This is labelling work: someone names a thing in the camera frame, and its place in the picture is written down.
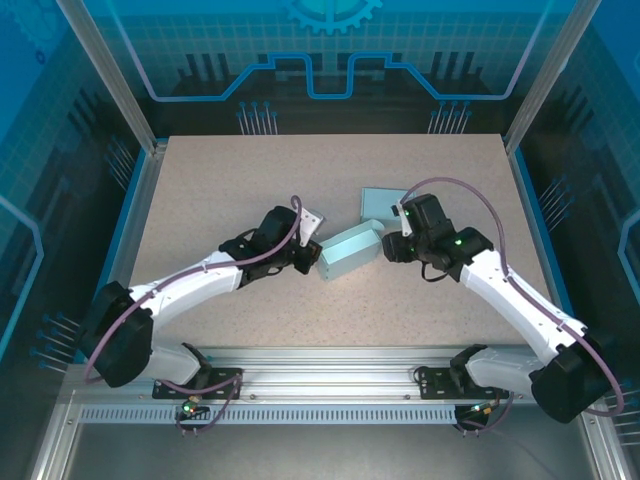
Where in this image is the blue circuit print panel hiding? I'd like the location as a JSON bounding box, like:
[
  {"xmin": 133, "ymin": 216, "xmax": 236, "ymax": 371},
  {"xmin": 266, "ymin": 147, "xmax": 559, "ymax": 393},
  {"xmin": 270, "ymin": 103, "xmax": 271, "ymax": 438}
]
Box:
[
  {"xmin": 519, "ymin": 0, "xmax": 640, "ymax": 416},
  {"xmin": 0, "ymin": 0, "xmax": 151, "ymax": 480}
]

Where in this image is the aluminium frame rail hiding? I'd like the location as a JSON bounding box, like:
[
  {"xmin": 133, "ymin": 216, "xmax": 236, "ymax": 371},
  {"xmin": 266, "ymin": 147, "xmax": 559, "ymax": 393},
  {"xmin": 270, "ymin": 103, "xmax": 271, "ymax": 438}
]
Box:
[{"xmin": 62, "ymin": 344, "xmax": 601, "ymax": 407}]

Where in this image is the slotted grey cable duct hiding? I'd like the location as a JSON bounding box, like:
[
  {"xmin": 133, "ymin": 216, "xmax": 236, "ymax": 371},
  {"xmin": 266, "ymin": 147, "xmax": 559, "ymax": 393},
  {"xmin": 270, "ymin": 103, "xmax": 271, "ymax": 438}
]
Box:
[{"xmin": 78, "ymin": 405, "xmax": 474, "ymax": 427}]

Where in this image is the aluminium frame post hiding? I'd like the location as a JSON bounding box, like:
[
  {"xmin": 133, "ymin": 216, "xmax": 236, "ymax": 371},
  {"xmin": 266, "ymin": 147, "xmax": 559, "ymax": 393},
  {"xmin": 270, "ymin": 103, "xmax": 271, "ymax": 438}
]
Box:
[
  {"xmin": 502, "ymin": 0, "xmax": 604, "ymax": 157},
  {"xmin": 54, "ymin": 0, "xmax": 169, "ymax": 157}
]

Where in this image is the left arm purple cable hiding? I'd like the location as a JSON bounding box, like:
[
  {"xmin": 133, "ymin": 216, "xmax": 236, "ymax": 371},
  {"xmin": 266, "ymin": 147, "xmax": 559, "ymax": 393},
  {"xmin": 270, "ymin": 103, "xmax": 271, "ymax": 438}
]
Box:
[{"xmin": 82, "ymin": 194, "xmax": 306, "ymax": 436}]

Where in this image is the blue gear print panel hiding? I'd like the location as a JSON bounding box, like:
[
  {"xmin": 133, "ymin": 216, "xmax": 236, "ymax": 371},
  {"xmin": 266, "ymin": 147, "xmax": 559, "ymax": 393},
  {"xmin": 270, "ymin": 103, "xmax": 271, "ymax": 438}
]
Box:
[{"xmin": 59, "ymin": 0, "xmax": 601, "ymax": 139}]

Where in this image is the small connector with green light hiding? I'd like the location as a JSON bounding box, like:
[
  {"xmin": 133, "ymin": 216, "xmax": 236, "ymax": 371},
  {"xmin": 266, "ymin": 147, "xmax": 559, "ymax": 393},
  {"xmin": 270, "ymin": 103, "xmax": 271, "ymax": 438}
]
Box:
[
  {"xmin": 457, "ymin": 398, "xmax": 504, "ymax": 419},
  {"xmin": 175, "ymin": 394, "xmax": 211, "ymax": 419}
]

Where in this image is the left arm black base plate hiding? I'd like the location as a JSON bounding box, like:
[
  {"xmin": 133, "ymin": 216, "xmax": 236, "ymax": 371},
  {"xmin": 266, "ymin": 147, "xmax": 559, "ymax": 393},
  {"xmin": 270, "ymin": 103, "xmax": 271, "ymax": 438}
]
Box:
[{"xmin": 152, "ymin": 367, "xmax": 246, "ymax": 401}]

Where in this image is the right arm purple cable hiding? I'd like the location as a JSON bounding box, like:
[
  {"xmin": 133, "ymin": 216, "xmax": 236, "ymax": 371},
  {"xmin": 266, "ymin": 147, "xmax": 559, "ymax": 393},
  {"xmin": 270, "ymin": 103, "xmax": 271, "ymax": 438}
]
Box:
[{"xmin": 397, "ymin": 177, "xmax": 626, "ymax": 437}]

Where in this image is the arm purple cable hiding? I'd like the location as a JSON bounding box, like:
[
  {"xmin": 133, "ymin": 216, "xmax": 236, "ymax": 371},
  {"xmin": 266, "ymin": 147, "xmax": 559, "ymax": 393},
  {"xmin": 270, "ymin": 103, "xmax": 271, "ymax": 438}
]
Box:
[
  {"xmin": 397, "ymin": 177, "xmax": 626, "ymax": 437},
  {"xmin": 82, "ymin": 194, "xmax": 306, "ymax": 436}
]

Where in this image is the blue edge strip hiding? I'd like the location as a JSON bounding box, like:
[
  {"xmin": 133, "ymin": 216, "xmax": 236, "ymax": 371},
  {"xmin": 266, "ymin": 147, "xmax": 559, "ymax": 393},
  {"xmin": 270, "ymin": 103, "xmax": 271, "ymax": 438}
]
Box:
[
  {"xmin": 89, "ymin": 149, "xmax": 147, "ymax": 306},
  {"xmin": 508, "ymin": 148, "xmax": 574, "ymax": 304}
]

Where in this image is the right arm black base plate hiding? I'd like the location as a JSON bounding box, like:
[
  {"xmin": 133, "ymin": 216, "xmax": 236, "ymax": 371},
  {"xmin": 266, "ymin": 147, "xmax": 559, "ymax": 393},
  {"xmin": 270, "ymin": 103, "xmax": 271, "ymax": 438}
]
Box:
[{"xmin": 417, "ymin": 366, "xmax": 511, "ymax": 401}]

